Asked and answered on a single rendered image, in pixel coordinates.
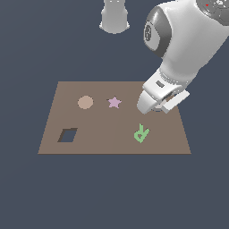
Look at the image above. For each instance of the pink star peg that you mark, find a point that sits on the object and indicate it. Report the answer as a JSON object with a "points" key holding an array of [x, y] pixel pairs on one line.
{"points": [[114, 102]]}

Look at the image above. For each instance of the brown board with square slot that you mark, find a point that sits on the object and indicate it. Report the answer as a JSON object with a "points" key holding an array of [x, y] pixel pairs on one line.
{"points": [[113, 140]]}

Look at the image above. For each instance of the green letter-shaped peg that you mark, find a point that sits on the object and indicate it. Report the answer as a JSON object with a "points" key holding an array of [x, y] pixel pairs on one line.
{"points": [[141, 133]]}

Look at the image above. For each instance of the beige round peg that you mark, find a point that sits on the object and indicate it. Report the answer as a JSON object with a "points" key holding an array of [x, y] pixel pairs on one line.
{"points": [[85, 102]]}

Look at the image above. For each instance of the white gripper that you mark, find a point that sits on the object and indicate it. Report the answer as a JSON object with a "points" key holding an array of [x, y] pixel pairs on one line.
{"points": [[162, 85]]}

